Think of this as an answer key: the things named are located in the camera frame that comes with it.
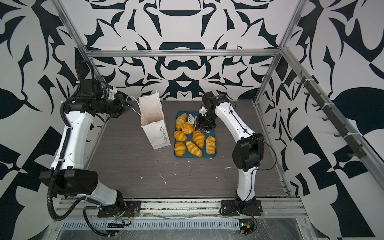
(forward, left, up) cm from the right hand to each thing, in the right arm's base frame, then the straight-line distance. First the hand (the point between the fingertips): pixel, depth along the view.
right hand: (198, 127), depth 83 cm
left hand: (+3, +31, +17) cm, 36 cm away
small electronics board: (-43, -22, -19) cm, 52 cm away
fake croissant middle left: (+3, +11, -13) cm, 17 cm away
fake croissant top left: (+16, +11, -14) cm, 24 cm away
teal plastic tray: (+4, +5, -16) cm, 18 cm away
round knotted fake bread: (+9, +6, -13) cm, 17 cm away
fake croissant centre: (+1, -1, -13) cm, 13 cm away
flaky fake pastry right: (-3, -8, -14) cm, 16 cm away
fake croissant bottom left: (-5, +11, -14) cm, 19 cm away
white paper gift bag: (+15, +30, -11) cm, 35 cm away
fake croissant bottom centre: (-6, +3, -14) cm, 16 cm away
